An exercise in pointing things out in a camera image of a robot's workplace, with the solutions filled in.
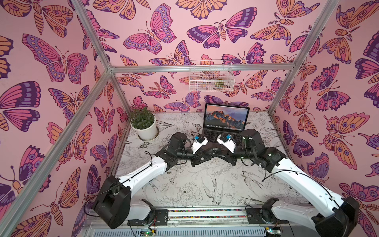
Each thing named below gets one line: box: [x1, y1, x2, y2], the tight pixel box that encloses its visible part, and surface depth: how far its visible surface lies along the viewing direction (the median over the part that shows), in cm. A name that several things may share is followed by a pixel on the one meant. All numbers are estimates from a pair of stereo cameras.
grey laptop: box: [202, 103, 250, 143], surface depth 105 cm
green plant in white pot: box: [130, 106, 158, 140], surface depth 97 cm
